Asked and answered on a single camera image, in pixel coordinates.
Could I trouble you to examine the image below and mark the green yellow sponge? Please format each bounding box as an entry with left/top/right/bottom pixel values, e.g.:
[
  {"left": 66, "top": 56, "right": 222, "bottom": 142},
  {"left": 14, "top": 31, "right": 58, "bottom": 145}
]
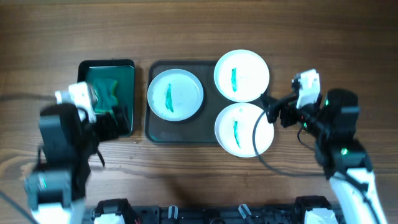
[{"left": 93, "top": 78, "right": 119, "bottom": 114}]

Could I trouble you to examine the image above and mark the white plate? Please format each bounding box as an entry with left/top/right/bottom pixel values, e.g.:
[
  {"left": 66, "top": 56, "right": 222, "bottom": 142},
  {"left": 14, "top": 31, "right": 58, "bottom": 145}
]
[
  {"left": 215, "top": 103, "right": 274, "bottom": 157},
  {"left": 214, "top": 49, "right": 270, "bottom": 103},
  {"left": 147, "top": 69, "right": 204, "bottom": 122}
]

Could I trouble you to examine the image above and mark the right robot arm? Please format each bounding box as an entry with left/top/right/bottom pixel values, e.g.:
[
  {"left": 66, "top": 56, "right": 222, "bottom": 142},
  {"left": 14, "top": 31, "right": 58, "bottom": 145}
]
[{"left": 260, "top": 89, "right": 387, "bottom": 223}]

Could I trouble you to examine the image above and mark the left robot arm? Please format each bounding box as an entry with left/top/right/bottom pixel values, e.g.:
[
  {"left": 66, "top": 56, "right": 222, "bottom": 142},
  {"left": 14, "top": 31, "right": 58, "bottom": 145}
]
[{"left": 24, "top": 103, "right": 130, "bottom": 223}]

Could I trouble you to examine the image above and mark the dark green water tray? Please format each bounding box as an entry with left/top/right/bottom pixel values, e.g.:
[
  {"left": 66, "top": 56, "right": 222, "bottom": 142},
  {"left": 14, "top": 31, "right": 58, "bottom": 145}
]
[{"left": 78, "top": 59, "right": 136, "bottom": 137}]

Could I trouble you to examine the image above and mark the dark brown serving tray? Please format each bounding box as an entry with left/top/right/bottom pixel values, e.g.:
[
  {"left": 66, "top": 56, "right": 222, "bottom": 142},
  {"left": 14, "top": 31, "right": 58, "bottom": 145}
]
[{"left": 144, "top": 60, "right": 272, "bottom": 146}]

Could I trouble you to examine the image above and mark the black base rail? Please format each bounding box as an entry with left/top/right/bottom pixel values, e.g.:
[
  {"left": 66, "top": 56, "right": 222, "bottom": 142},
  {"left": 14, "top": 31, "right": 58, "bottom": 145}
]
[{"left": 82, "top": 196, "right": 346, "bottom": 224}]

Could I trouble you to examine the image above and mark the left black cable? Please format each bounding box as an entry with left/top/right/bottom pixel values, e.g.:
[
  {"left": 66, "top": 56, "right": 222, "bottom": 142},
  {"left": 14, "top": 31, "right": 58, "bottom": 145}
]
[{"left": 0, "top": 93, "right": 57, "bottom": 102}]

